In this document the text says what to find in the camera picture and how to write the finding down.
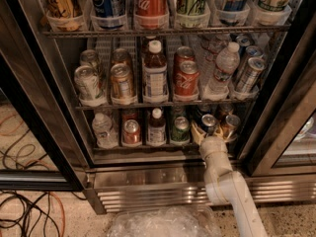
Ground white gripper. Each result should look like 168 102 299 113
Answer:
191 121 229 164

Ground blue pepsi can front bottom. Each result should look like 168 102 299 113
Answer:
199 114 218 135

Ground blue pepsi can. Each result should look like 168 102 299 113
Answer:
92 0 125 30
199 114 218 135
195 104 211 118

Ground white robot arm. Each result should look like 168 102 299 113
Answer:
191 121 268 237

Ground blue pepsi can rear bottom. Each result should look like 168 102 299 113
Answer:
195 104 211 118

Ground gold can front bottom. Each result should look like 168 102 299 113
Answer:
221 115 240 139

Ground gold can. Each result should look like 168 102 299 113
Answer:
221 115 240 139
214 103 234 122

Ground green can front bottom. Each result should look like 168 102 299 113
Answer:
171 117 190 143

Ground gold can rear bottom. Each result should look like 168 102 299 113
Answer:
214 103 234 122

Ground brown tea bottle bottom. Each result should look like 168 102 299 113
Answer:
147 108 166 146

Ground brown tea bottle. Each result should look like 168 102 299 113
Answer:
147 108 166 146
142 40 168 103

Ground red coke can front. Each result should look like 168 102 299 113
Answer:
175 60 199 97

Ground red coke can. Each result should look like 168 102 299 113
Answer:
174 46 196 66
175 60 199 97
135 0 167 29

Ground silver redbull can front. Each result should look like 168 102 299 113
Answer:
235 57 266 93

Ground silver redbull can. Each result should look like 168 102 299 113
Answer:
235 57 266 93
238 45 264 69
236 35 254 55

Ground right fridge sliding door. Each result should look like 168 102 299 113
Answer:
237 0 316 179

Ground red can front bottom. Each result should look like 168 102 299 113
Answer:
122 119 141 146

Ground red coke can rear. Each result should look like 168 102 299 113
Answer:
174 46 196 66

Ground orange can front middle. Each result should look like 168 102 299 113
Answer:
111 63 135 105

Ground orange can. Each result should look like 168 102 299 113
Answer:
111 63 135 105
111 48 132 67

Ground silver redbull can rear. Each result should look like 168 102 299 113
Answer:
236 35 254 55

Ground clear water bottle bottom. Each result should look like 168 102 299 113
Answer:
92 113 119 149

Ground clear water bottle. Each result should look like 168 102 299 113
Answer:
208 41 240 94
92 113 119 149

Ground steel fridge base grille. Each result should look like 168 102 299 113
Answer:
84 162 316 214

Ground orange can rear middle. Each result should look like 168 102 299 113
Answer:
111 48 132 67

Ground white can front middle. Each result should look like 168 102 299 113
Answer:
74 65 106 107

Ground green can top shelf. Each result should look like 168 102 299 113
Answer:
176 0 206 28

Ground redbull can top shelf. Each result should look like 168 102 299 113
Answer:
215 0 249 25

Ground red coke can top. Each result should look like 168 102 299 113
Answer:
135 0 167 29

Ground white can rear middle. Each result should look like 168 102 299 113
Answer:
80 49 100 71

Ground blue pepsi can top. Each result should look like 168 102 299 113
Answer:
92 0 125 30

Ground left fridge glass door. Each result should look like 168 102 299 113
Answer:
0 0 92 191

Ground yellow can top shelf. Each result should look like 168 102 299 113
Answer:
46 0 82 32

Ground clear water bottle middle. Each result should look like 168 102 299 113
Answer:
208 41 240 94

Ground brown tea bottle middle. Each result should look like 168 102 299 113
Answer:
142 40 168 103

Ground clear plastic bag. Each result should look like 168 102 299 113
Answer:
107 205 222 237

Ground orange cable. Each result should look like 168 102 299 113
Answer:
0 112 66 237

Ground black cables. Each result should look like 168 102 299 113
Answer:
0 128 88 237

